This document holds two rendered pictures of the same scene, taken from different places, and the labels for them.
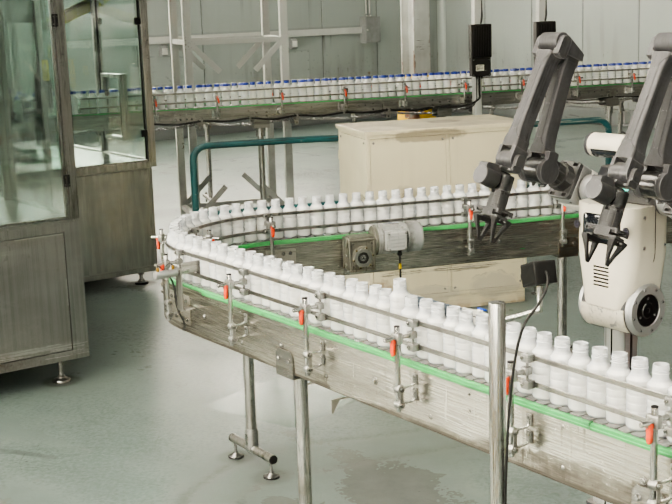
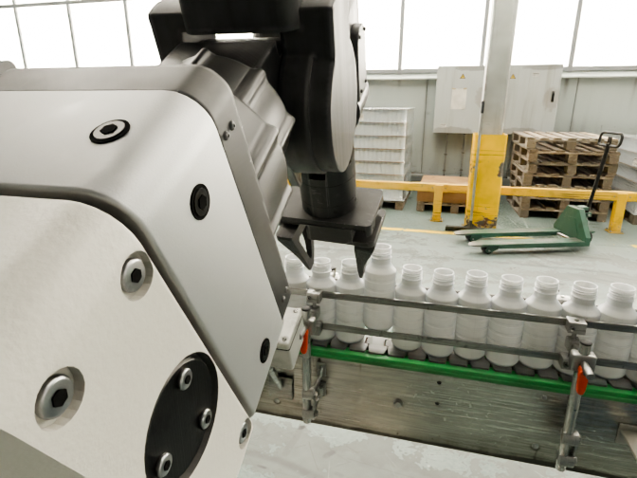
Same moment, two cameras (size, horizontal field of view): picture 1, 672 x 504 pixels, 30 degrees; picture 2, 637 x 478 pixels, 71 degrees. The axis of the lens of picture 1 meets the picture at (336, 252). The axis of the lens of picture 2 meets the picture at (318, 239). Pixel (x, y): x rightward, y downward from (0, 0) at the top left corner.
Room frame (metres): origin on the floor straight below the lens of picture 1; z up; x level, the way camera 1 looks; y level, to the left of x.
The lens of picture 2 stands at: (3.99, -0.77, 1.47)
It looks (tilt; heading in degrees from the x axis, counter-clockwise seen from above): 18 degrees down; 140
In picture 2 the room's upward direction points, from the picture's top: straight up
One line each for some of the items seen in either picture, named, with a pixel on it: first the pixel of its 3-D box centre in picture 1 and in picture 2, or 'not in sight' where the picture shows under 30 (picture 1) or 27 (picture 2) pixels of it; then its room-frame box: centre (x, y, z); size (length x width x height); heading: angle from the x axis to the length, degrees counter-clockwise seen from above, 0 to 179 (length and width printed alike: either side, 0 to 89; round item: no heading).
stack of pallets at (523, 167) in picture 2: not in sight; (555, 173); (1.47, 5.61, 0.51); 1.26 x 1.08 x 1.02; 124
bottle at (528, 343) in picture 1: (529, 359); not in sight; (3.03, -0.48, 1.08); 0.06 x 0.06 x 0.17
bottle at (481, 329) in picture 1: (483, 345); not in sight; (3.18, -0.38, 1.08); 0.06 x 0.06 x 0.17
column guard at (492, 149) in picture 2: not in sight; (484, 182); (1.35, 3.96, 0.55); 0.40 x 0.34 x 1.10; 35
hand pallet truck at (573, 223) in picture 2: not in sight; (535, 191); (2.03, 3.76, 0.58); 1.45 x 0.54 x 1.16; 55
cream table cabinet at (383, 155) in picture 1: (431, 212); not in sight; (8.13, -0.64, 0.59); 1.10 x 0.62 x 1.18; 107
